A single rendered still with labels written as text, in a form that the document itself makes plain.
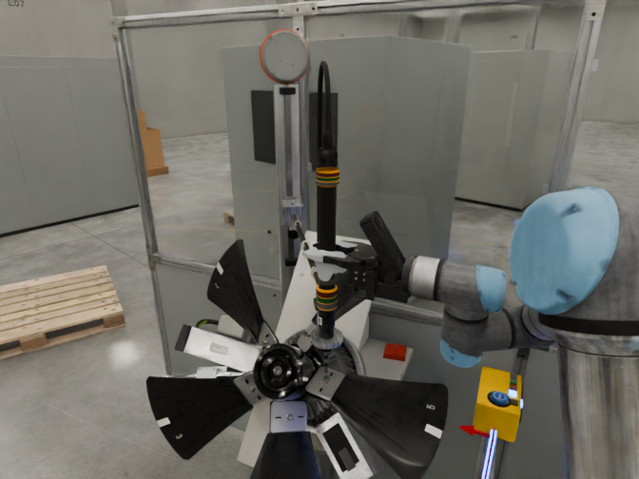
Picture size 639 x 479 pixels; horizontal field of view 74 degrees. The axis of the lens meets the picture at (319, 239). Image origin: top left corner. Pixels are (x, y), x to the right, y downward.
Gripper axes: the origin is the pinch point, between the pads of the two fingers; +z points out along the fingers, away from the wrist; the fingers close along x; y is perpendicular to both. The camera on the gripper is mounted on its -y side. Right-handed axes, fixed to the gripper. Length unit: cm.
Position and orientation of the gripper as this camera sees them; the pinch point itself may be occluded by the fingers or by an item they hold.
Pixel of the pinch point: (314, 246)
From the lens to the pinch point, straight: 83.7
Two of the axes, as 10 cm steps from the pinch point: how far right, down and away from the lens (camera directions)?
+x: 4.2, -3.3, 8.5
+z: -9.1, -1.5, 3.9
